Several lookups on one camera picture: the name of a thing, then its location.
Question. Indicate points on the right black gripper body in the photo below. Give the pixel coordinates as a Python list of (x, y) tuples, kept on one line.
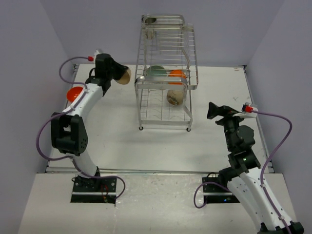
[(228, 120)]

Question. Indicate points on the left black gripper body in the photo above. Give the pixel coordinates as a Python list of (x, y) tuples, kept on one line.
[(116, 71)]

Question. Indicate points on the cream beige bowl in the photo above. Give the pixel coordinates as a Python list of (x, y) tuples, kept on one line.
[(125, 78)]

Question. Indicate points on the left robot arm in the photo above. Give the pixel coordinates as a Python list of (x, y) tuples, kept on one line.
[(68, 131)]

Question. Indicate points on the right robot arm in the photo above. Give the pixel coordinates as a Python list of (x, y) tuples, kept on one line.
[(244, 178)]

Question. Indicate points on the green bowl in rack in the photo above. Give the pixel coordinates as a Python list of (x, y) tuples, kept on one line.
[(156, 71)]

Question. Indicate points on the metal two-tier dish rack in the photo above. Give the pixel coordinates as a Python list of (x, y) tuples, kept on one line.
[(166, 71)]

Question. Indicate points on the orange bowl in rack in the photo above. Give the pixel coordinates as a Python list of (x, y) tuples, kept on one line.
[(177, 74)]

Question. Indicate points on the orange bowl on table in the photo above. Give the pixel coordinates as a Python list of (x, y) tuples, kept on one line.
[(73, 93)]

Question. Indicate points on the metal utensil cup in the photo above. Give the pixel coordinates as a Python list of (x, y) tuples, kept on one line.
[(149, 31)]

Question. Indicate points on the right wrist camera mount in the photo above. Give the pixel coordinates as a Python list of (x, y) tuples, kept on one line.
[(249, 110)]

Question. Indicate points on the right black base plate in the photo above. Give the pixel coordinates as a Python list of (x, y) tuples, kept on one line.
[(215, 195)]

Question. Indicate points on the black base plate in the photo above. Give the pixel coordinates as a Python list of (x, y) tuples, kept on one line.
[(215, 195), (90, 190)]

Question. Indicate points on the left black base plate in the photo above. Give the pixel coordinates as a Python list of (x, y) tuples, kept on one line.
[(90, 190)]

